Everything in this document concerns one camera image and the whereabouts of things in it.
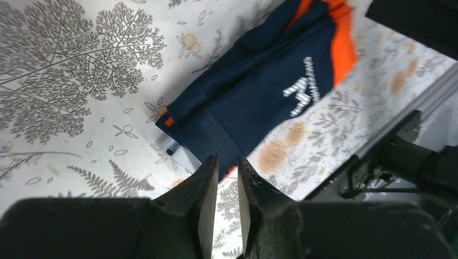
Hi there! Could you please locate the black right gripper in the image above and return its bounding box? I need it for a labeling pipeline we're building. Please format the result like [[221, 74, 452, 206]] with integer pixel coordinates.
[[366, 0, 457, 60]]

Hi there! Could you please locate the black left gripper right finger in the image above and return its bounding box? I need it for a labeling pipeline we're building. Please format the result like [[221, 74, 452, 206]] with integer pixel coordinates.
[[238, 156, 301, 258]]

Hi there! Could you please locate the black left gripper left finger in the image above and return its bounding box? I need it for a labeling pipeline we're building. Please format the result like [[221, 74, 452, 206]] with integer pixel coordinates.
[[150, 155, 219, 258]]

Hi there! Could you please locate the navy orange boxer underwear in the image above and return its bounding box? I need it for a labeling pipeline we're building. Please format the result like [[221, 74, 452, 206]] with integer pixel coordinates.
[[156, 1, 358, 179]]

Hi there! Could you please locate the floral table mat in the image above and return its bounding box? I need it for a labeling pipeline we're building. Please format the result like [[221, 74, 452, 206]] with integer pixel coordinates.
[[1, 1, 457, 258]]

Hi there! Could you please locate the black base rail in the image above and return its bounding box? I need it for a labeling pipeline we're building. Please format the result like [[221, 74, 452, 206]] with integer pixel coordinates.
[[305, 110, 457, 210]]

